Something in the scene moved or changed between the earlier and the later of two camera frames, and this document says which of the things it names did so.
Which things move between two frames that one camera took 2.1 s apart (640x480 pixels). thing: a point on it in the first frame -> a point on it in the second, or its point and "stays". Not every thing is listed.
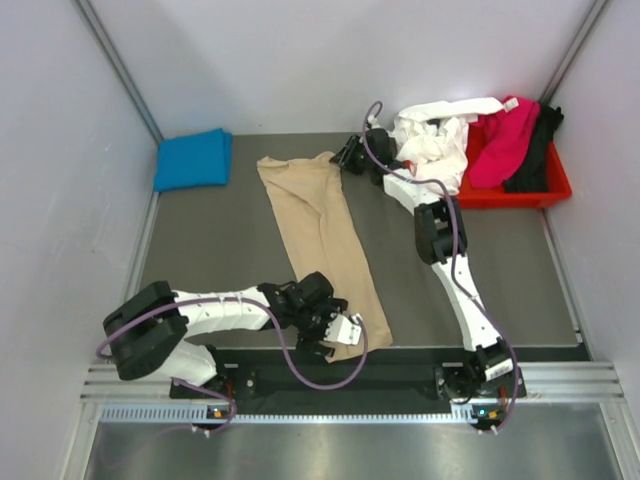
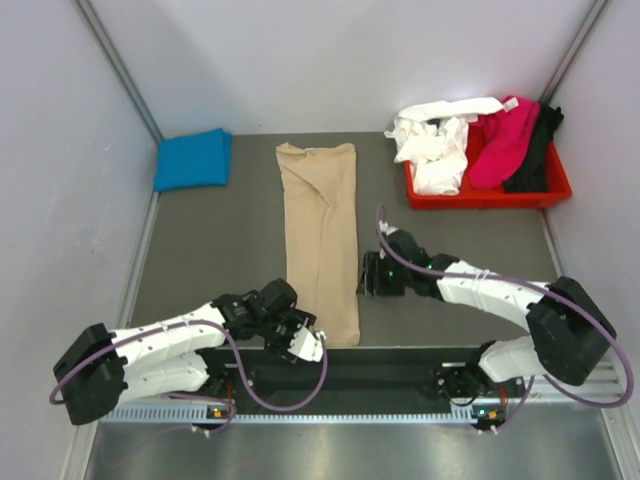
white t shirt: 431,137 stays
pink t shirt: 508,144 stays
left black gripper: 307,341 -> 297,318
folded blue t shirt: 193,160 stays
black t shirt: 533,176 stays
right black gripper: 344,157 -> 374,263
